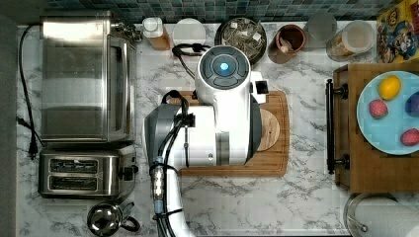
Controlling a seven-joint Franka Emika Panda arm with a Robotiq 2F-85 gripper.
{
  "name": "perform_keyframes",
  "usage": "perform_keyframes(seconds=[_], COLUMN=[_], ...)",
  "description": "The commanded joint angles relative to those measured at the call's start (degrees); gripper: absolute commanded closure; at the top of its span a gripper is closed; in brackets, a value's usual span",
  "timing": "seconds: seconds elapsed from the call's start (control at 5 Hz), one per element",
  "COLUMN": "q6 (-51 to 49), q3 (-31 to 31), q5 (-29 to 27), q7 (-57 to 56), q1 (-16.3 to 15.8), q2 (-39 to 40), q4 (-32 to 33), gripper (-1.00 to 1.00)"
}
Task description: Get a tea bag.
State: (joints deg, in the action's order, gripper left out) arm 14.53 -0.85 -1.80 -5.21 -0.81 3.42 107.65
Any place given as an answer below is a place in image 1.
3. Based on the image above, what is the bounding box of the bamboo cutting board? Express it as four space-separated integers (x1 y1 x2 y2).
180 91 290 177

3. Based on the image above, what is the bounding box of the black power cord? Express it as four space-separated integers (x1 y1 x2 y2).
16 24 45 161

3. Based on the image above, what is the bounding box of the stainless steel two-slot toaster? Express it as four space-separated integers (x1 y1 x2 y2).
38 145 138 199

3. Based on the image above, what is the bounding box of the yellow lemon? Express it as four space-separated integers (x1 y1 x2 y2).
378 75 401 101

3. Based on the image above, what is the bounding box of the shiny steel kettle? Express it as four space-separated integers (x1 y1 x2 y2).
87 201 140 237

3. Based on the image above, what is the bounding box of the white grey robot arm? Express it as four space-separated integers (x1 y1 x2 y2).
142 45 262 237

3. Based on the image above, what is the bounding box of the cereal box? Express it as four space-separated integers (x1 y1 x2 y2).
377 0 419 63

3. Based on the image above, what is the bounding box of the purple fruit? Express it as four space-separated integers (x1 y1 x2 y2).
405 92 419 118

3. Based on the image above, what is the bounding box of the light blue plate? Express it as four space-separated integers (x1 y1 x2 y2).
357 71 419 155

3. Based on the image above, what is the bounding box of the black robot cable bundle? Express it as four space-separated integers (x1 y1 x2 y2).
149 89 196 237

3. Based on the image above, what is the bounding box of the clear cereal jar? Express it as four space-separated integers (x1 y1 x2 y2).
326 20 375 61

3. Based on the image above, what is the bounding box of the brown wooden utensil cup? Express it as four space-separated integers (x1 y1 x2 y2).
267 25 306 64

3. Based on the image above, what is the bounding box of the dark jar of tea bags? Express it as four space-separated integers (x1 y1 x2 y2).
214 17 267 65

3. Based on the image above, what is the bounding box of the pink fruit at plate edge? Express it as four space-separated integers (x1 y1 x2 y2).
400 128 419 146

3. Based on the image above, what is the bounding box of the stainless steel toaster oven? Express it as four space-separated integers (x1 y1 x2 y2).
42 11 141 143

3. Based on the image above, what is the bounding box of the wooden drawer box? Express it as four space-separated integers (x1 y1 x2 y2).
331 63 418 193

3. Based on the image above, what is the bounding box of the round wooden lid with knob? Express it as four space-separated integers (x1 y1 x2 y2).
258 109 280 152

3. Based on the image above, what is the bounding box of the pink fruit near lemon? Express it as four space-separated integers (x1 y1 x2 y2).
369 100 388 119

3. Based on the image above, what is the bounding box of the white red cup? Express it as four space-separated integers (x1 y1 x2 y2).
172 18 207 45

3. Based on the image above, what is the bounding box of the paper towel roll on holder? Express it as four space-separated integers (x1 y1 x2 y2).
344 194 419 237

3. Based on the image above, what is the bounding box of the frosted glass container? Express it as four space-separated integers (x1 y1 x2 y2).
303 12 337 50

